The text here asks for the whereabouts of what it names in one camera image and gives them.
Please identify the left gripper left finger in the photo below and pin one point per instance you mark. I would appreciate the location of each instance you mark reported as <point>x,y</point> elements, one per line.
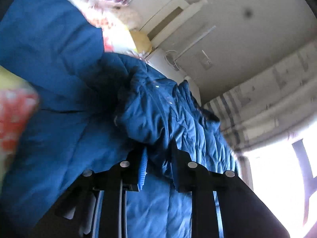
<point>94,205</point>

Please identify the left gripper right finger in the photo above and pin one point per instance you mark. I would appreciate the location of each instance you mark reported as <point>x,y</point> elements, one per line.
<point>222,204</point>

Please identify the blue quilted puffer jacket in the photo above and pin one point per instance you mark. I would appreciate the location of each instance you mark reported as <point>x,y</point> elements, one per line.
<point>153,110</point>

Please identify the patterned curtain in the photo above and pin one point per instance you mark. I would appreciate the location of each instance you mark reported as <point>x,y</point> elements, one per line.
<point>270,106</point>

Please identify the floral quilt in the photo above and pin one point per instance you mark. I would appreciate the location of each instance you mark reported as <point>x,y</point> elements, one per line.
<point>50,45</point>

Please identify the white stick lamp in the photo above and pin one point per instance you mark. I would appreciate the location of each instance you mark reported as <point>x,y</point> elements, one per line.
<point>193,44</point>

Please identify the white nightstand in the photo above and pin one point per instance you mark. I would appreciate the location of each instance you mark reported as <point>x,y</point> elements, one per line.
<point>165,64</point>

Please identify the yellow bed sheet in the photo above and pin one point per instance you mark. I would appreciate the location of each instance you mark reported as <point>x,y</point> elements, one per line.
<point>142,42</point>

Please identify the cream pillow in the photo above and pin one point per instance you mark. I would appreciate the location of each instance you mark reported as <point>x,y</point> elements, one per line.
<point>128,16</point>

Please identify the white wooden headboard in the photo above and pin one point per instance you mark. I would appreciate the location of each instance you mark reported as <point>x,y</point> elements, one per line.
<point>161,18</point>

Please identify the dark window frame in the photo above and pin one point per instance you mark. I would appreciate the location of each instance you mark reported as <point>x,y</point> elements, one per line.
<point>308,179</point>

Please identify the wall socket plate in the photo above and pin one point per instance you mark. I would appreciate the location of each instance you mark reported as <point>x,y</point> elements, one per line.
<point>204,60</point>

